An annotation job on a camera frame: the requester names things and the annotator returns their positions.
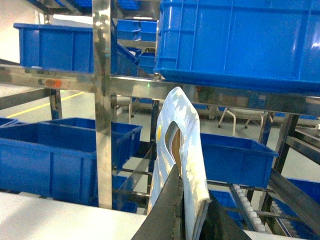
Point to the blue bin behind bag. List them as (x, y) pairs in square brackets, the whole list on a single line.
[(235, 160)]

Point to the flower gift bag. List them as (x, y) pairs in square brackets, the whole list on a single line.
[(179, 114)]

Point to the steel upright post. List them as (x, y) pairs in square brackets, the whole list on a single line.
[(101, 15)]

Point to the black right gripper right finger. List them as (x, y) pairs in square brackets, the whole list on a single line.
[(218, 225)]

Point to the blue bin at left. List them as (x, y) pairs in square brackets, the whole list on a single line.
[(55, 159)]

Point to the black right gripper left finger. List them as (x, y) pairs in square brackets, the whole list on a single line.
[(166, 220)]

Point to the large blue crate on shelf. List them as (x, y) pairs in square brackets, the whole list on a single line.
[(261, 45)]

